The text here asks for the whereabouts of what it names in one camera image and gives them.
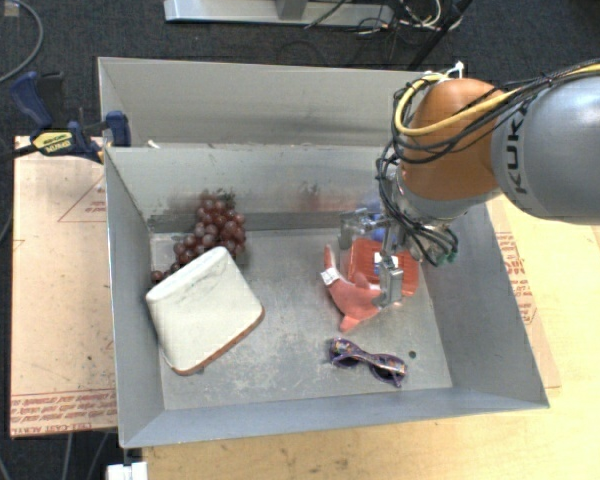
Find pink plush toy animal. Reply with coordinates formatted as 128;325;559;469
322;243;384;333

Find purple patterned sunglasses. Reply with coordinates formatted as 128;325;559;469
328;336;408;388

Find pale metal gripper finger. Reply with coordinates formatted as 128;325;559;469
373;252;406;311
337;207;379;250

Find dark red toy grapes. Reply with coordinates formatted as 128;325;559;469
149;190;249;285

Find brown cardboard board red print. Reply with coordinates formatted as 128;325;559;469
9;135;564;439

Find grey metal bin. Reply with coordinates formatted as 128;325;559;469
97;56;551;450

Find orange-red ribbed box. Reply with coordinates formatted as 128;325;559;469
346;237;421;299

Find white pot with brown rim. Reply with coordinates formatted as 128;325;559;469
144;245;266;377

